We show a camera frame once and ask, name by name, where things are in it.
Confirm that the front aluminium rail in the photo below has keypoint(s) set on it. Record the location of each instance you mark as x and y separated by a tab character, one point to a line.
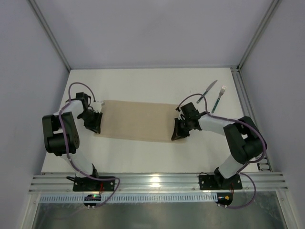
158	182

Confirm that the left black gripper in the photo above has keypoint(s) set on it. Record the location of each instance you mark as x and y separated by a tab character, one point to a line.
90	117

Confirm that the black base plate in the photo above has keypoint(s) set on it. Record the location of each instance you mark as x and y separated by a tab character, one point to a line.
83	184
217	182

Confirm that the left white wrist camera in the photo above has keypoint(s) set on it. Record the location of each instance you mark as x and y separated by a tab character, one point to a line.
97	106

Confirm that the beige cloth napkin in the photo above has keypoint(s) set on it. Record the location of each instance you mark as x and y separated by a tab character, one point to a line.
150	122

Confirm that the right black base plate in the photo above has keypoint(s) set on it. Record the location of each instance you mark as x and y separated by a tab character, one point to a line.
217	182

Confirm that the knife with green handle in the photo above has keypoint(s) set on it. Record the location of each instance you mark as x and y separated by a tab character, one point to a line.
206	91

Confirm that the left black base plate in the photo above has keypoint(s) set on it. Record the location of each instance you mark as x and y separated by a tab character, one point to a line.
83	184

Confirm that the right controller board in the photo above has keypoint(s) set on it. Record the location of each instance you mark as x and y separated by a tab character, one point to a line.
224	199

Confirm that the left controller board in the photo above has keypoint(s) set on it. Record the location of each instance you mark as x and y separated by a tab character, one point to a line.
92	200

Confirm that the aluminium frame post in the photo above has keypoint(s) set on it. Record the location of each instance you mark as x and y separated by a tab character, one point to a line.
44	24
271	10

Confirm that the slotted cable duct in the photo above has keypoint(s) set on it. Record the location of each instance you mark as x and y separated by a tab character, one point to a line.
133	198

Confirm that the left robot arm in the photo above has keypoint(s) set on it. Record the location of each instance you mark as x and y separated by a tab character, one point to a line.
61	136

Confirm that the controller board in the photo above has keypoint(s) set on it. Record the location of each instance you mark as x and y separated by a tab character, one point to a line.
92	200
224	199

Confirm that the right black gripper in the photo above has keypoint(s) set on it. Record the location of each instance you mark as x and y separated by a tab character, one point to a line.
182	123

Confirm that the right aluminium side rail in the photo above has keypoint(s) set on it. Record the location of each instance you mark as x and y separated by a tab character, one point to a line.
263	164

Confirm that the left aluminium frame post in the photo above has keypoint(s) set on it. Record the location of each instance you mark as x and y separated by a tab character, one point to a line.
44	24

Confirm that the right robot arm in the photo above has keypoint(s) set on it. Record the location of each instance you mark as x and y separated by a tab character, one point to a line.
243	138

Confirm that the fork with green handle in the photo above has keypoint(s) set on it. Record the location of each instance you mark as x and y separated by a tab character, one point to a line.
223	88

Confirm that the right aluminium frame post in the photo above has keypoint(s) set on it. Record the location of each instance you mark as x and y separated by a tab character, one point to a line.
271	10

